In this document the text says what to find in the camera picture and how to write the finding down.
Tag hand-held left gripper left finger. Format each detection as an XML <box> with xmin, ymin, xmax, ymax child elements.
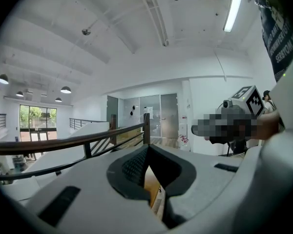
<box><xmin>24</xmin><ymin>144</ymin><xmax>169</xmax><ymax>234</ymax></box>

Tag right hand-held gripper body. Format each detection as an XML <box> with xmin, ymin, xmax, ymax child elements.
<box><xmin>216</xmin><ymin>85</ymin><xmax>266</xmax><ymax>121</ymax></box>

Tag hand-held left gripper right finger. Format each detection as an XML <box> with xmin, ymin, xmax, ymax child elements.
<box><xmin>148</xmin><ymin>144</ymin><xmax>247</xmax><ymax>230</ymax></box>

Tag person's right forearm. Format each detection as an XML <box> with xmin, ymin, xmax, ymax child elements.
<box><xmin>255</xmin><ymin>110</ymin><xmax>283</xmax><ymax>141</ymax></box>

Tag group of clear water jugs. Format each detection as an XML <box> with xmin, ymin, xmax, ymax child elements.
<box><xmin>177</xmin><ymin>133</ymin><xmax>191</xmax><ymax>152</ymax></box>

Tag wooden table with black legs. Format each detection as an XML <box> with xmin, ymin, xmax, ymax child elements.
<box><xmin>144</xmin><ymin>165</ymin><xmax>162</xmax><ymax>209</ymax></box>

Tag white water dispenser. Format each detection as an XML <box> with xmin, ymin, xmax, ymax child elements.
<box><xmin>178</xmin><ymin>122</ymin><xmax>188</xmax><ymax>141</ymax></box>

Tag dark railing with wooden handrail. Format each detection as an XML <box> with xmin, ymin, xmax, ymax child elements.
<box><xmin>0</xmin><ymin>113</ymin><xmax>151</xmax><ymax>181</ymax></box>

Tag person's black printed shirt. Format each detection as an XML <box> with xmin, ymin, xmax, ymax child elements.
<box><xmin>246</xmin><ymin>0</ymin><xmax>293</xmax><ymax>83</ymax></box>

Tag large window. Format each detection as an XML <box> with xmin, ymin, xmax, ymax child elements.
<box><xmin>19</xmin><ymin>104</ymin><xmax>58</xmax><ymax>141</ymax></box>

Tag white tube ceiling light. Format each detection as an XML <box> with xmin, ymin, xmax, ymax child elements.
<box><xmin>223</xmin><ymin>0</ymin><xmax>245</xmax><ymax>33</ymax></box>

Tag frosted glass door wall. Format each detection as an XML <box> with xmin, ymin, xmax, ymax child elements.
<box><xmin>106</xmin><ymin>93</ymin><xmax>179</xmax><ymax>141</ymax></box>

